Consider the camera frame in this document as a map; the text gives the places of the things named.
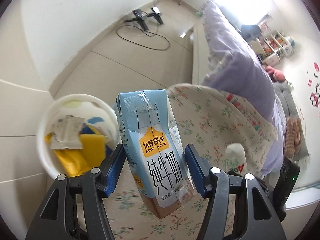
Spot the white green yogurt bottle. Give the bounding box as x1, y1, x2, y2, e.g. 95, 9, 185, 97
225, 143, 247, 176

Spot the light blue milk carton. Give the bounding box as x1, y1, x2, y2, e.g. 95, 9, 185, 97
115, 89, 196, 219

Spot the brown knitted cushion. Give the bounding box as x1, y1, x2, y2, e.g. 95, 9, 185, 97
284, 117, 303, 159

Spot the floral beige tablecloth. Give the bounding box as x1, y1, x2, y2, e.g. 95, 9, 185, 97
105, 83, 279, 240

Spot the white foil sachet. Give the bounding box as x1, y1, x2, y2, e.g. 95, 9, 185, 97
50, 115, 85, 150

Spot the white patterned trash bin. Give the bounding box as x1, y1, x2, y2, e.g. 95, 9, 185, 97
37, 94, 120, 179

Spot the pink plush toy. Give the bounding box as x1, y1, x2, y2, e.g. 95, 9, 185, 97
265, 66, 286, 83

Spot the dark blue office chair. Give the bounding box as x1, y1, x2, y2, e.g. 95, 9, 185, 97
240, 24, 262, 41

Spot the yellow plastic wrapper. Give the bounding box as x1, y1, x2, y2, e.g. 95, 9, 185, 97
54, 149, 91, 177

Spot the black device on floor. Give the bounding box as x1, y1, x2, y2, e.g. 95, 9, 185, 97
148, 7, 164, 25

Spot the grey cushion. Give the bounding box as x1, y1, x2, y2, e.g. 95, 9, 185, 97
273, 82, 298, 118

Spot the purple bed duvet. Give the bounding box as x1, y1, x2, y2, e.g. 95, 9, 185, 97
195, 1, 285, 177

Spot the white bookshelf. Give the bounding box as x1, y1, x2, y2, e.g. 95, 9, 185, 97
259, 31, 295, 66

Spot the yellow paper cup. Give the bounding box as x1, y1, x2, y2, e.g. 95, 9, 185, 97
44, 133, 53, 144

